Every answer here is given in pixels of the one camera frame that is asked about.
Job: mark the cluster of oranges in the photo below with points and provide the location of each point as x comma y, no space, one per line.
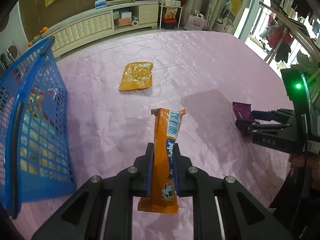
37,37

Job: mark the black gloves pair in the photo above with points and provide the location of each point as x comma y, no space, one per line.
283,47

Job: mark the pink white gift bag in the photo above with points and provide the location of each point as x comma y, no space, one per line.
196,22

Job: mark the person's right hand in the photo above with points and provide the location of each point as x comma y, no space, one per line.
297,163

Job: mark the white paper roll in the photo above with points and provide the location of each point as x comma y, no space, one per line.
135,23

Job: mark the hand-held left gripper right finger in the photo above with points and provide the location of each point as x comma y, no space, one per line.
176,172

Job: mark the blue plastic mesh basket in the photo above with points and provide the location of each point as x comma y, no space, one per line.
27,58

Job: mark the blue tissue box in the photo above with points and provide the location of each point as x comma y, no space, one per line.
100,4

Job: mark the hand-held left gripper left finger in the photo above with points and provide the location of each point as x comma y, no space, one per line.
149,172

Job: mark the orange box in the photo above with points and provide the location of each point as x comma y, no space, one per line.
123,22

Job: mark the clothes drying rack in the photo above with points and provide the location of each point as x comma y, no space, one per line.
297,25

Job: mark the white padded low cabinet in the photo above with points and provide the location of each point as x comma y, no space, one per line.
82,30

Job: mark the green folded cloth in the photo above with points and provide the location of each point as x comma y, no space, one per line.
120,1

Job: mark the orange candy bar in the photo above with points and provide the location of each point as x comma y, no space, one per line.
165,140

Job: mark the orange flat snack pouch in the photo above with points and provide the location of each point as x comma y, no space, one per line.
136,76

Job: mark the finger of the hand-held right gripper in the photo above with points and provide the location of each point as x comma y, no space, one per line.
263,115
250,127

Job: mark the purple snack packet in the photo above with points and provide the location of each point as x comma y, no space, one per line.
242,110

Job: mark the red box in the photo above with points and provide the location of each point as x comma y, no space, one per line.
170,23

